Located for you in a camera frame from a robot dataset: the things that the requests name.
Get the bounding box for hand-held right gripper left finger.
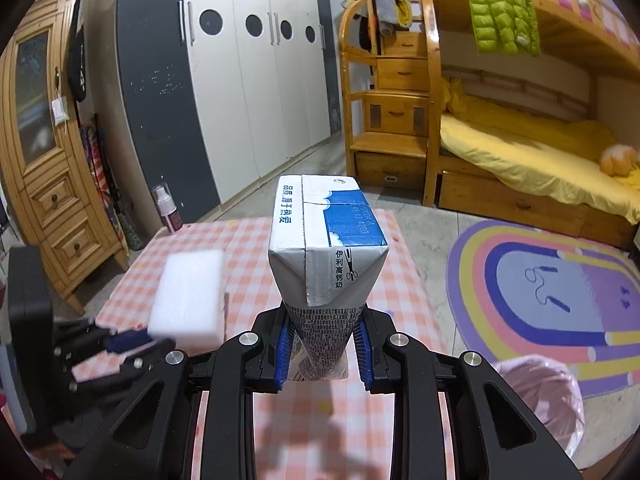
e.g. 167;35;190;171
65;307;294;480

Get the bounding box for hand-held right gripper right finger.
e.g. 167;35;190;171
353;307;583;480

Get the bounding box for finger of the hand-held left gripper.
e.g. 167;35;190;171
54;317;177;361
62;352;168;403

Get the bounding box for white foam block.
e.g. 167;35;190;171
148;249;226;351

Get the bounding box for white and blue milk carton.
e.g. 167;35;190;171
267;174;390;383

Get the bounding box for trash bin with pink bag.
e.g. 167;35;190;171
495;355;586;471

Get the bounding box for pink checked tablecloth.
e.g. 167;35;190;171
27;207;458;480

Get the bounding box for wooden cabinet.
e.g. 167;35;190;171
0;0;131;313

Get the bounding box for spray bottle with clear cap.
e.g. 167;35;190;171
151;185;183;233

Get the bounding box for colourful leaning mats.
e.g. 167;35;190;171
80;115;143;251

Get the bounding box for rainbow rug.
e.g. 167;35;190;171
446;218;633;401

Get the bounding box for wooden bunk bed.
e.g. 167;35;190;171
415;0;640;251

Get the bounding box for white and grey wardrobe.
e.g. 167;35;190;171
80;0;341;241

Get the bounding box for wooden stair drawer unit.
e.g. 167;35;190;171
339;0;441;191

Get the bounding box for black hanging bag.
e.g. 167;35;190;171
67;0;88;103

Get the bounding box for yellow bed sheet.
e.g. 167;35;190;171
440;80;640;223

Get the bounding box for orange plush toy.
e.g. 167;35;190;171
599;144;637;176

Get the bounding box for pile of clothes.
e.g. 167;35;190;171
340;0;413;38

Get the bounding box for green puffer jacket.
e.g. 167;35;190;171
468;0;542;57

